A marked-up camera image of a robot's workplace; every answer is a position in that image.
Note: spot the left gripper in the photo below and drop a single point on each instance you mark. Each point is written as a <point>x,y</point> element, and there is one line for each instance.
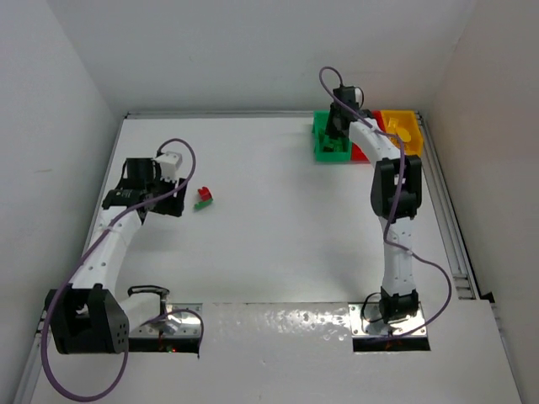
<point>173,198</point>

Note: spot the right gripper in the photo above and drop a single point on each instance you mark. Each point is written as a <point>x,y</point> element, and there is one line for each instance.
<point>333,127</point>

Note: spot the green square lego brick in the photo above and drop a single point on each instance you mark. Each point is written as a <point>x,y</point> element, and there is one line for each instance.
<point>331,145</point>

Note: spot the red green flower lego stack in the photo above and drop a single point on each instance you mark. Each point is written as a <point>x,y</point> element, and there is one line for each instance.
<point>204,194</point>

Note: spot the yellow hollow lego block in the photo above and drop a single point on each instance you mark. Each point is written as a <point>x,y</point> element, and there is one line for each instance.
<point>392,126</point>

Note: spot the yellow arch lego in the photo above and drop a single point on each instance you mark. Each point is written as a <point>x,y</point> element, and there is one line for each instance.
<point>404,135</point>

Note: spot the green base lego plate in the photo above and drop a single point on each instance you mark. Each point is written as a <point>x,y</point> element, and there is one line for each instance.
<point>203,204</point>

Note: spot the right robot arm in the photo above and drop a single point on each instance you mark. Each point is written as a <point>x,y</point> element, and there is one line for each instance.
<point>396,195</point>

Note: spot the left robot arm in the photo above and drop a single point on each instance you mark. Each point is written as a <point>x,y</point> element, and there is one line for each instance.
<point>87,318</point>

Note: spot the green plastic bin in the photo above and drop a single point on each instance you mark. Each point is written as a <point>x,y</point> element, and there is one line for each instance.
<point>320,118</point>

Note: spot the red plastic bin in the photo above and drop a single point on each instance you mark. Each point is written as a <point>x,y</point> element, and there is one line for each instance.
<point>374,117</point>

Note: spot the yellow plastic bin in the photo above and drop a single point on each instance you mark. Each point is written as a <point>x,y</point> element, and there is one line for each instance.
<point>404,125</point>

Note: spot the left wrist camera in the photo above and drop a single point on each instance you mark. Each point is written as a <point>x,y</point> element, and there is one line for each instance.
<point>169,164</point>

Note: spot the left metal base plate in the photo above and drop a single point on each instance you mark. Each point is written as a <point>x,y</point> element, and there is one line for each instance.
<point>181,321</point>

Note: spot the metal base plate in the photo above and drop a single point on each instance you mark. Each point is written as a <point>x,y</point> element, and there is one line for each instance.
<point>181,321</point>
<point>366,322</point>

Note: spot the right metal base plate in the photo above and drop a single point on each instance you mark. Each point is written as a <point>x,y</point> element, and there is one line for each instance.
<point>366,322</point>

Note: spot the aluminium frame rail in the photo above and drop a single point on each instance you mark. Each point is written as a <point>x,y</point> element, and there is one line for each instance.
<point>459,262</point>

